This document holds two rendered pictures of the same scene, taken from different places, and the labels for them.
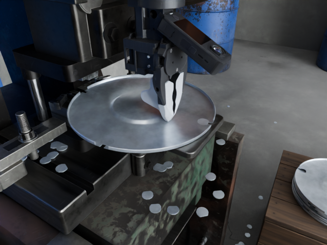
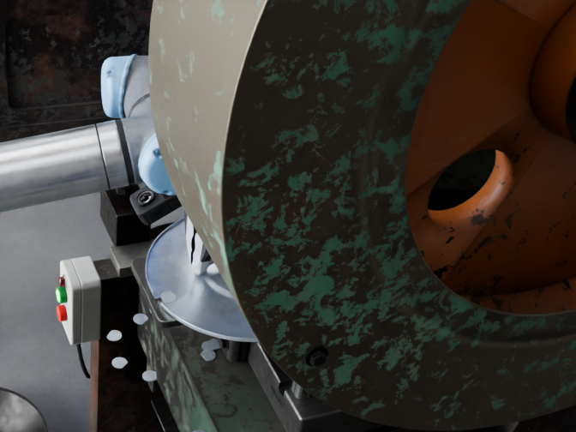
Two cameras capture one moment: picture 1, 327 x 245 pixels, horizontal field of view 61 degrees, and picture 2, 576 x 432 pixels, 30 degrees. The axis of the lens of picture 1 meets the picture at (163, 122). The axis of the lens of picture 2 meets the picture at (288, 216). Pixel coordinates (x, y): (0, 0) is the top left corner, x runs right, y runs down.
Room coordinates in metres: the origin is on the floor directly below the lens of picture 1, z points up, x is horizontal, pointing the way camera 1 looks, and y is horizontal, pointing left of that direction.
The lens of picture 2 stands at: (1.10, -0.97, 1.77)
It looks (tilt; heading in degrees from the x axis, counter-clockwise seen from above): 37 degrees down; 119
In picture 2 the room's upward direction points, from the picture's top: 9 degrees clockwise
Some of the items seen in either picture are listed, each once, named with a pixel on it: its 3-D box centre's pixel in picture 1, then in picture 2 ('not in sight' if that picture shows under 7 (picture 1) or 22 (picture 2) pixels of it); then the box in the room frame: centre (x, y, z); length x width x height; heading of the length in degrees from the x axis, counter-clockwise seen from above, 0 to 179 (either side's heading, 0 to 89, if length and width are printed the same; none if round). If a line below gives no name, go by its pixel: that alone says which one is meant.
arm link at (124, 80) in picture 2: not in sight; (151, 93); (0.40, -0.09, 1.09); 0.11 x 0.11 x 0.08; 50
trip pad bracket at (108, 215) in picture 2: not in sight; (124, 237); (0.17, 0.14, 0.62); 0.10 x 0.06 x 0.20; 148
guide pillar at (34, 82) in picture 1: (35, 90); not in sight; (0.52, 0.27, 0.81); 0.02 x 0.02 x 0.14
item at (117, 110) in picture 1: (142, 105); (247, 269); (0.49, 0.04, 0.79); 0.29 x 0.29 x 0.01
